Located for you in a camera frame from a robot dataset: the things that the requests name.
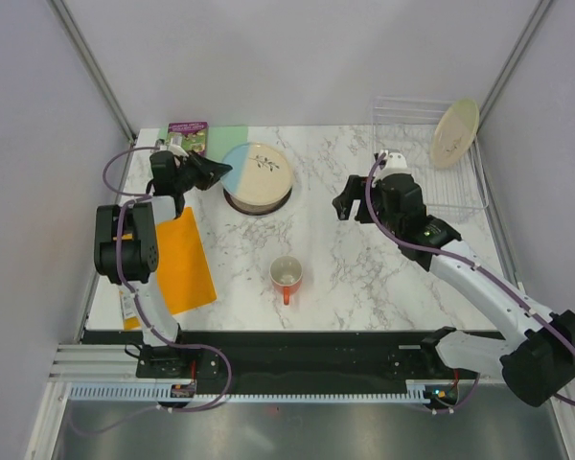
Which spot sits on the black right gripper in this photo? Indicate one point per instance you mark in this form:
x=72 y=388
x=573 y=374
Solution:
x=355 y=189

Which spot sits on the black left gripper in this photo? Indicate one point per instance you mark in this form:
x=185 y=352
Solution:
x=209 y=171

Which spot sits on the blue and cream plate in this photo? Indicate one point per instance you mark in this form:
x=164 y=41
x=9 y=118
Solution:
x=257 y=164

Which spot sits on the dark red rimmed plate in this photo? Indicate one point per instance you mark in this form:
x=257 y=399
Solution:
x=257 y=200

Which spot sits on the cream yellow plate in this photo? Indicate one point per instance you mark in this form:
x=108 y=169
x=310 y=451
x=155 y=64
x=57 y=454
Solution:
x=454 y=133

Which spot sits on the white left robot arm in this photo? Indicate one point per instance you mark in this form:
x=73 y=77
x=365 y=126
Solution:
x=126 y=249

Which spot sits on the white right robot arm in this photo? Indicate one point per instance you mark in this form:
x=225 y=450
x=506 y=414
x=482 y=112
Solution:
x=535 y=355

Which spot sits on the green clipboard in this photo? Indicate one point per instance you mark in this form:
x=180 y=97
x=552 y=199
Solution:
x=219 y=141

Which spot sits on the purple paperback book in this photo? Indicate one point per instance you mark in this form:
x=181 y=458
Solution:
x=190 y=136

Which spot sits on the orange ceramic mug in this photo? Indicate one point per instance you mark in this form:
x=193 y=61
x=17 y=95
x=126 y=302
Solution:
x=286 y=274

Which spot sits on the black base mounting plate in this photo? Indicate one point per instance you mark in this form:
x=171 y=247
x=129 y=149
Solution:
x=278 y=363

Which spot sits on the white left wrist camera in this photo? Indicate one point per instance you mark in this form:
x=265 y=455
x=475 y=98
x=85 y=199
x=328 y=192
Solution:
x=174 y=145

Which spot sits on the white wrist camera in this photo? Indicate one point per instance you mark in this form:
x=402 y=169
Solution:
x=393 y=162
x=174 y=145

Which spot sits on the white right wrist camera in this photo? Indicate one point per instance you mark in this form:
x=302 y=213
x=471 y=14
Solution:
x=393 y=162

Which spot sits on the clear wire dish rack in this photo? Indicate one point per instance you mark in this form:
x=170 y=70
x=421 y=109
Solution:
x=408 y=127

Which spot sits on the white slotted cable duct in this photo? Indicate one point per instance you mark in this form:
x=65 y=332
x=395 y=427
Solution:
x=173 y=393

